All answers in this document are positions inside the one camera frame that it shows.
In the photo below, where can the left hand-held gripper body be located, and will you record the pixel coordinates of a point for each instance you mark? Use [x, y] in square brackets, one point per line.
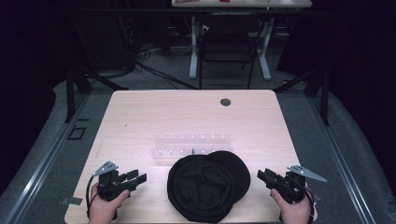
[110, 183]

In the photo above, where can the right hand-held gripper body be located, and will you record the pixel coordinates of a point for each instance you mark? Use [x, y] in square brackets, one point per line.
[291, 186]

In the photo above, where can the black hat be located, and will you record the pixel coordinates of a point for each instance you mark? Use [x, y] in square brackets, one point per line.
[205, 189]

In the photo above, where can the person's right hand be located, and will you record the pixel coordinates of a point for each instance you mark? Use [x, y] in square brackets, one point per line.
[294, 213]

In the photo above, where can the person's left hand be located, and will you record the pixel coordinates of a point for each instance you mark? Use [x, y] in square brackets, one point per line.
[104, 210]

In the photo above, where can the grey tape strip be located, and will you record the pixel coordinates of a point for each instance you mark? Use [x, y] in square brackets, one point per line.
[71, 201]

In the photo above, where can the clear acrylic rack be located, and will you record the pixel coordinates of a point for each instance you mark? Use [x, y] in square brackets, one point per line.
[190, 143]

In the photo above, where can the grey table grommet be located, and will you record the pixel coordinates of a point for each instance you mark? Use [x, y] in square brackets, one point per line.
[225, 102]

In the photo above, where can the black metal stand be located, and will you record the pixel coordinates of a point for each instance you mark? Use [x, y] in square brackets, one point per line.
[70, 93]
[325, 96]

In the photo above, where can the black chair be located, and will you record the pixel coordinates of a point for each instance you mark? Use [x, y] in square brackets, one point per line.
[229, 43]

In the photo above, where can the white-legged desk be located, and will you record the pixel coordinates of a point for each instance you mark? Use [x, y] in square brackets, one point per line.
[239, 3]

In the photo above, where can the aluminium floor rail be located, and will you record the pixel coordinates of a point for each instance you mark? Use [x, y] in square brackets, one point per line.
[46, 158]
[339, 155]

